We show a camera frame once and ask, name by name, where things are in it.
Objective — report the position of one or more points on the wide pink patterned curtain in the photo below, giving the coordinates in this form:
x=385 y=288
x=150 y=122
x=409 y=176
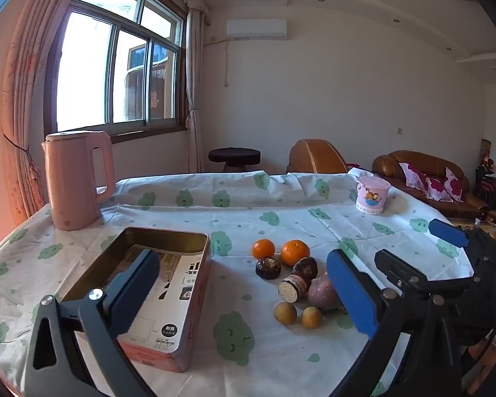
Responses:
x=24 y=91

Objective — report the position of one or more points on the black round stool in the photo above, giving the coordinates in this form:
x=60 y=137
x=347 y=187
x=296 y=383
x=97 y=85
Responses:
x=233 y=156

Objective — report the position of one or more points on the printed paper sheet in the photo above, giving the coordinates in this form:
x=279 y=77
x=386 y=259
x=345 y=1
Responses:
x=165 y=281

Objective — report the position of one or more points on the narrow pink curtain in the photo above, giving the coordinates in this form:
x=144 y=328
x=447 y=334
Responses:
x=195 y=70

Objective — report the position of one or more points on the brown leather sofa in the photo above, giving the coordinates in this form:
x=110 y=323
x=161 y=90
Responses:
x=417 y=163

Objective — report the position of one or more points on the pink cartoon cup with lid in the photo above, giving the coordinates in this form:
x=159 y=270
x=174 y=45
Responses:
x=372 y=196

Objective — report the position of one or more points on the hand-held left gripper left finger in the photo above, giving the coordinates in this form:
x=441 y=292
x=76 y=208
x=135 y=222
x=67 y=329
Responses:
x=136 y=289

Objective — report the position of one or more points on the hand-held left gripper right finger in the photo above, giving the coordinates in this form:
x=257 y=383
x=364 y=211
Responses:
x=351 y=293

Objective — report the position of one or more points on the cluttered dark shelf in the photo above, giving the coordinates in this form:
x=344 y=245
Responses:
x=490 y=178

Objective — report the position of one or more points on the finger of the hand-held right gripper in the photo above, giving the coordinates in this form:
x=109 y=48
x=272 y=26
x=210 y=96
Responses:
x=446 y=231
x=401 y=271

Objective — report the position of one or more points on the pink floral cushion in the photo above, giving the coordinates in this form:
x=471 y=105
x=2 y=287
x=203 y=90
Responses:
x=454 y=184
x=413 y=175
x=436 y=188

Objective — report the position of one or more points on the brown round root vegetable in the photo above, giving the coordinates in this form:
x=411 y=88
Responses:
x=323 y=293

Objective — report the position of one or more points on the pink metal tin box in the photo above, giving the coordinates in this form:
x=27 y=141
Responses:
x=194 y=293

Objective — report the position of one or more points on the low table with snacks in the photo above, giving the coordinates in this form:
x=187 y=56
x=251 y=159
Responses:
x=495 y=220

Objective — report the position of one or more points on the sliding glass window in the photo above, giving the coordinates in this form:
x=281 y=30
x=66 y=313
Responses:
x=86 y=70

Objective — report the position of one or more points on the cut brown yam piece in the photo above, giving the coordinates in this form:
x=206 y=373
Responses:
x=291 y=287

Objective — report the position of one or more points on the small yellow-brown fruit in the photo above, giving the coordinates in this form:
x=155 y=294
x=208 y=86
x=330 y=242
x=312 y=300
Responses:
x=285 y=312
x=311 y=317

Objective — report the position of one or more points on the white air conditioner pipe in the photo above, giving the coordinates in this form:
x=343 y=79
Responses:
x=227 y=62

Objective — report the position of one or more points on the pink electric kettle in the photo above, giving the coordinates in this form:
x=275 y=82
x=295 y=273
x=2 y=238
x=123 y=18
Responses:
x=72 y=182

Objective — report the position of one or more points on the white wall air conditioner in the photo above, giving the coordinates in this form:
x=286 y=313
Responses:
x=256 y=28

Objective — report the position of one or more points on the dark brown round fruit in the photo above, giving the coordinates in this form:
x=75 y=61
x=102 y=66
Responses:
x=268 y=268
x=306 y=266

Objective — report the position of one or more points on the orange mandarin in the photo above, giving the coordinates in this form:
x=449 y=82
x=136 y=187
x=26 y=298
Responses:
x=294 y=253
x=263 y=249

